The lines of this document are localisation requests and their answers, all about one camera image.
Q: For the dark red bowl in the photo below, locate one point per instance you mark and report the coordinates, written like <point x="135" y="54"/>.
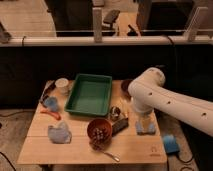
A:
<point x="124" y="86"/>

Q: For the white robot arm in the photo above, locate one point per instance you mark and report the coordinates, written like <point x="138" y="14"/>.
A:
<point x="147" y="93"/>

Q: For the small metal cup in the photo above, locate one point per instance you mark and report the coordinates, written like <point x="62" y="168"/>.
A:
<point x="114" y="113"/>

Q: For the orange bowl with pinecone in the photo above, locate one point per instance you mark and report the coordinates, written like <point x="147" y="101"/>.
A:
<point x="99" y="131"/>

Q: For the wooden table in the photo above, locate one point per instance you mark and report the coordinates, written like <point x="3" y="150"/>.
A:
<point x="126" y="145"/>

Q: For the small blue toy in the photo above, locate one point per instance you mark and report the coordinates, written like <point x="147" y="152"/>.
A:
<point x="51" y="103"/>

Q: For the yellow corn piece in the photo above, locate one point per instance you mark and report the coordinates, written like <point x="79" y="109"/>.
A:
<point x="124" y="106"/>

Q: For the green plastic tray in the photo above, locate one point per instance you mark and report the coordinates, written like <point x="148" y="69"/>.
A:
<point x="90" y="95"/>

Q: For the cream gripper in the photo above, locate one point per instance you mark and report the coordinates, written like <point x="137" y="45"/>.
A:
<point x="145" y="120"/>

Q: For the white cup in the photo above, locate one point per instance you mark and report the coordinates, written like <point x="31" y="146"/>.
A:
<point x="62" y="84"/>

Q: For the metal spoon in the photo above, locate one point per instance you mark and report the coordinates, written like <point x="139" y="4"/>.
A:
<point x="97" y="148"/>

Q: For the orange handled tool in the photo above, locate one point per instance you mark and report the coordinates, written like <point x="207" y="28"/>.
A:
<point x="53" y="114"/>

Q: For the blue object on floor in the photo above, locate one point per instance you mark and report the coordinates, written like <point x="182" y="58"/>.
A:
<point x="170" y="144"/>

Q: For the crumpled blue cloth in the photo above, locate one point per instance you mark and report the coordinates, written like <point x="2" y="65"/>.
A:
<point x="59" y="134"/>

